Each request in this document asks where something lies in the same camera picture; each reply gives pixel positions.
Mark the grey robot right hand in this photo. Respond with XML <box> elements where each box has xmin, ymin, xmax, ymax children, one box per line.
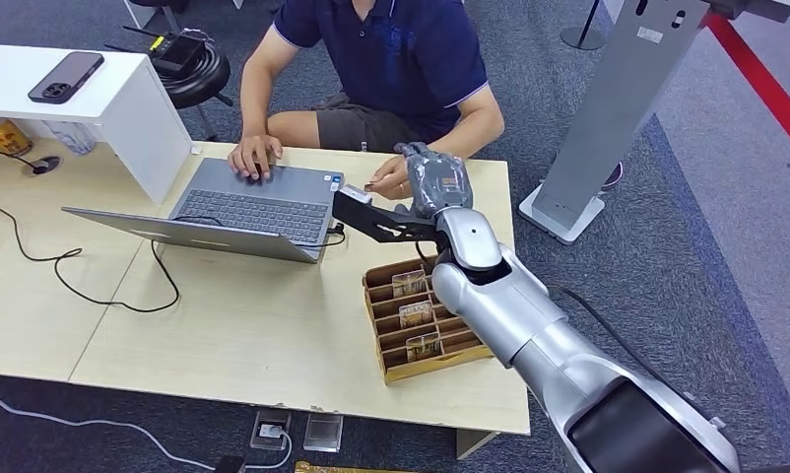
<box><xmin>394</xmin><ymin>142</ymin><xmax>474</xmax><ymax>221</ymax></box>

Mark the person's left hand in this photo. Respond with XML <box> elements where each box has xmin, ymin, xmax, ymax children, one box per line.
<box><xmin>367</xmin><ymin>155</ymin><xmax>415</xmax><ymax>202</ymax></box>

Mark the person's right hand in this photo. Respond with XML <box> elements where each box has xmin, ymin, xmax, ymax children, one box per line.
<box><xmin>227</xmin><ymin>134</ymin><xmax>285</xmax><ymax>182</ymax></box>

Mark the person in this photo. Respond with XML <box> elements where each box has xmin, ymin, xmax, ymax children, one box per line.
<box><xmin>227</xmin><ymin>0</ymin><xmax>506</xmax><ymax>201</ymax></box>

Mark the wooden slotted card holder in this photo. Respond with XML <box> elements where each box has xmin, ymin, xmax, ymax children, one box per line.
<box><xmin>362</xmin><ymin>256</ymin><xmax>496</xmax><ymax>385</ymax></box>

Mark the grey laptop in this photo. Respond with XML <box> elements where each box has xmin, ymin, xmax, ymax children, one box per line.
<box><xmin>62</xmin><ymin>158</ymin><xmax>346</xmax><ymax>266</ymax></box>

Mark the black round stool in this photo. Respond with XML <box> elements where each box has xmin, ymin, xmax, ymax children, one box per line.
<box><xmin>155</xmin><ymin>38</ymin><xmax>235</xmax><ymax>142</ymax></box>

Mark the white desk shelf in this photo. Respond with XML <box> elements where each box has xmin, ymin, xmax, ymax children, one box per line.
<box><xmin>0</xmin><ymin>43</ymin><xmax>193</xmax><ymax>206</ymax></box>

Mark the black radio device with antennas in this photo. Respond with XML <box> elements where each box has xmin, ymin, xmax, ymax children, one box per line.
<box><xmin>104</xmin><ymin>25</ymin><xmax>208</xmax><ymax>74</ymax></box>

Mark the black round base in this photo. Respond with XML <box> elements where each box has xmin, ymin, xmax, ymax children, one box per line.
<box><xmin>600</xmin><ymin>161</ymin><xmax>625</xmax><ymax>191</ymax></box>

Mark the dark stool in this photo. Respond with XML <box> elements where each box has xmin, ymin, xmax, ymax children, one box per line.
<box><xmin>125</xmin><ymin>0</ymin><xmax>191</xmax><ymax>15</ymax></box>

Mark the clear plastic bottle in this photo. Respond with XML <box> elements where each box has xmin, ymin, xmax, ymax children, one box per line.
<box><xmin>44</xmin><ymin>121</ymin><xmax>99</xmax><ymax>158</ymax></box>

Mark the grey kiosk stand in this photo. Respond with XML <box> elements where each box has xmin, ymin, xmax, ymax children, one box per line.
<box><xmin>518</xmin><ymin>0</ymin><xmax>790</xmax><ymax>246</ymax></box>

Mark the black smartphone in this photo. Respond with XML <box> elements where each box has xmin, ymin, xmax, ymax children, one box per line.
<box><xmin>27</xmin><ymin>51</ymin><xmax>105</xmax><ymax>105</ymax></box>

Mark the yellow drink can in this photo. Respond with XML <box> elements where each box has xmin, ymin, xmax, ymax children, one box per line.
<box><xmin>0</xmin><ymin>116</ymin><xmax>34</xmax><ymax>158</ymax></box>

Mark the empty floor socket box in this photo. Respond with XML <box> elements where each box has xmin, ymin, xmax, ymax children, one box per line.
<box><xmin>301</xmin><ymin>413</ymin><xmax>345</xmax><ymax>455</ymax></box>

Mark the pale desk leg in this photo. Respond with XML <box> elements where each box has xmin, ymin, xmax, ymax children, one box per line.
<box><xmin>455</xmin><ymin>429</ymin><xmax>501</xmax><ymax>461</ymax></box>

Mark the floor socket box with plug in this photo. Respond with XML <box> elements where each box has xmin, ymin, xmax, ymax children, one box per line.
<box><xmin>248</xmin><ymin>409</ymin><xmax>294</xmax><ymax>453</ymax></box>

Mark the gold patterned object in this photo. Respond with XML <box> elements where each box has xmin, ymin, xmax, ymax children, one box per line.
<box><xmin>294</xmin><ymin>461</ymin><xmax>403</xmax><ymax>473</ymax></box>

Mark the red barrier belt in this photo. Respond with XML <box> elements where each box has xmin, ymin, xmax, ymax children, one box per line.
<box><xmin>701</xmin><ymin>11</ymin><xmax>790</xmax><ymax>167</ymax></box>

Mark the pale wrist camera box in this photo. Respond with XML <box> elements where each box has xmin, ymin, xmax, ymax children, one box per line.
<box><xmin>338</xmin><ymin>183</ymin><xmax>374</xmax><ymax>206</ymax></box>

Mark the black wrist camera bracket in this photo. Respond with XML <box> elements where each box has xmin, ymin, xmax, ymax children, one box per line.
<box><xmin>332</xmin><ymin>190</ymin><xmax>440</xmax><ymax>246</ymax></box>

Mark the black stanchion post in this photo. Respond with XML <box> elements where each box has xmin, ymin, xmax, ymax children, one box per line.
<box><xmin>560</xmin><ymin>0</ymin><xmax>609</xmax><ymax>52</ymax></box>

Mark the black desk grommet with cable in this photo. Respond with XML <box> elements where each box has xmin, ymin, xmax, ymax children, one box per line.
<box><xmin>0</xmin><ymin>143</ymin><xmax>63</xmax><ymax>177</ymax></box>

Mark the long black desk cable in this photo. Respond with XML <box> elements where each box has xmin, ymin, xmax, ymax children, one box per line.
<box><xmin>0</xmin><ymin>206</ymin><xmax>181</xmax><ymax>314</ymax></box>

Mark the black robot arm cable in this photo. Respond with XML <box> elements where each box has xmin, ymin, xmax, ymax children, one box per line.
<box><xmin>548</xmin><ymin>286</ymin><xmax>703</xmax><ymax>401</ymax></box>

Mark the white floor cable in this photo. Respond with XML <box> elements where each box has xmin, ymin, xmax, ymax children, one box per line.
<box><xmin>0</xmin><ymin>387</ymin><xmax>294</xmax><ymax>472</ymax></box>

